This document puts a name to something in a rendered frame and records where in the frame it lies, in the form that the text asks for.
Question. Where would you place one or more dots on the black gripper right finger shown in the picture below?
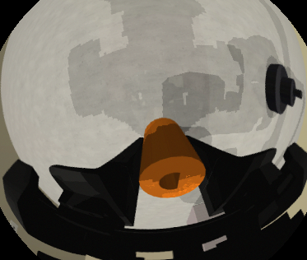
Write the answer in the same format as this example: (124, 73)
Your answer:
(225, 173)

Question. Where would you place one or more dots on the orange knob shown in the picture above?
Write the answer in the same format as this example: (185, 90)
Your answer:
(170, 167)

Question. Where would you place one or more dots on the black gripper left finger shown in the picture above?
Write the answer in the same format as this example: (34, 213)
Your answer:
(117, 181)

